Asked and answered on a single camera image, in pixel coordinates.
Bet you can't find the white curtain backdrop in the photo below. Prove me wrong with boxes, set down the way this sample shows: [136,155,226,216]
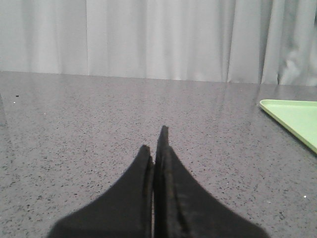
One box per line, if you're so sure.
[0,0,317,86]

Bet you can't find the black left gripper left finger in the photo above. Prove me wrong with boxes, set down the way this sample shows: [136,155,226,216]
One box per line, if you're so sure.
[48,145,154,238]

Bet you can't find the light green serving tray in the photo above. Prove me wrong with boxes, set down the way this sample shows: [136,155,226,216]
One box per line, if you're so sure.
[260,99,317,153]

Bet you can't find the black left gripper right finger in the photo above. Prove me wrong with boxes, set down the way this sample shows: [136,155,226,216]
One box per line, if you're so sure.
[154,126,268,238]

